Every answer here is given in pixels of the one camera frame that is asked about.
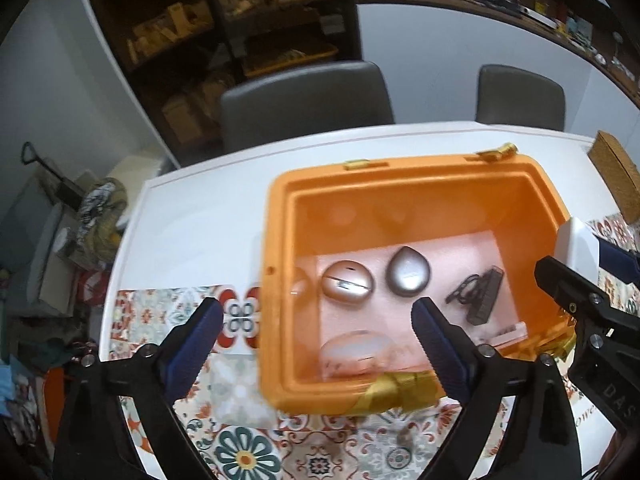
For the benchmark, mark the crumpled patterned cloth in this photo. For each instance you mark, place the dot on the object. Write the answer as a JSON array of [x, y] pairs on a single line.
[[98, 215]]

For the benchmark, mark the left grey chair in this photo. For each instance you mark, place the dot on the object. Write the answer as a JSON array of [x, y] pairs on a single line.
[[312, 99]]

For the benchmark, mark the doll head figurine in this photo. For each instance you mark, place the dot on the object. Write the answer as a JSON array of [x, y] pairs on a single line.
[[361, 352]]

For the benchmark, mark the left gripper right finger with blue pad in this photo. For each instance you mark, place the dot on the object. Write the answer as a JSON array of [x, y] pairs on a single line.
[[540, 441]]

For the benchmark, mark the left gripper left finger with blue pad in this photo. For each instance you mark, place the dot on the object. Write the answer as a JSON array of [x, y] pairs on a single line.
[[94, 441]]

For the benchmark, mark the black clip device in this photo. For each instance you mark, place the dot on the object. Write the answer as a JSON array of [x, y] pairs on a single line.
[[479, 294]]

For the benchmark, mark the grey chair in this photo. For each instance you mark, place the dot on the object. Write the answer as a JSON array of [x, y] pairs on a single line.
[[312, 99], [507, 95]]

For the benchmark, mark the black hand trolley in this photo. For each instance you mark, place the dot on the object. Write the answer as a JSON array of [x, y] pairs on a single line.
[[64, 189]]

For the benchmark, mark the orange plastic crate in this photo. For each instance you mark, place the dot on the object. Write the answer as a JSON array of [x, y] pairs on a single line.
[[349, 248]]

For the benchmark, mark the silver oval mouse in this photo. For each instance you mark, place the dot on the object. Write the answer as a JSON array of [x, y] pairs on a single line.
[[347, 282]]

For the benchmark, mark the white power adapter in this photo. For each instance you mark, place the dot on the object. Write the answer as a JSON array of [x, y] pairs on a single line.
[[578, 248]]

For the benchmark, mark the right grey chair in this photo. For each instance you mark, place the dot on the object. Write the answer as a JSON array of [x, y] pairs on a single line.
[[507, 95]]

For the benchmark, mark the dark wooden shelf unit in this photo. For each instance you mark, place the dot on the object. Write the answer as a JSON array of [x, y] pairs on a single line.
[[180, 56]]

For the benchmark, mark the patterned tile table runner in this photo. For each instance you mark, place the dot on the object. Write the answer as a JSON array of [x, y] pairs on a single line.
[[391, 445]]

